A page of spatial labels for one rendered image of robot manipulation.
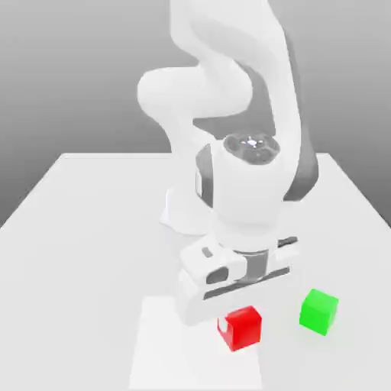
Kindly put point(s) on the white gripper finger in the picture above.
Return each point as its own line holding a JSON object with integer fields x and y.
{"x": 224, "y": 325}

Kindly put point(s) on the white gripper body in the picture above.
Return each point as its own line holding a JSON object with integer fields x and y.
{"x": 195, "y": 301}

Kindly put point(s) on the small red cube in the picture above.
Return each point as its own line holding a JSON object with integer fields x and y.
{"x": 244, "y": 328}

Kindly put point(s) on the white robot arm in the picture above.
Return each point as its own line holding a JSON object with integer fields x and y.
{"x": 244, "y": 195}

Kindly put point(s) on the small green cube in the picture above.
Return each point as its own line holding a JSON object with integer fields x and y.
{"x": 317, "y": 311}

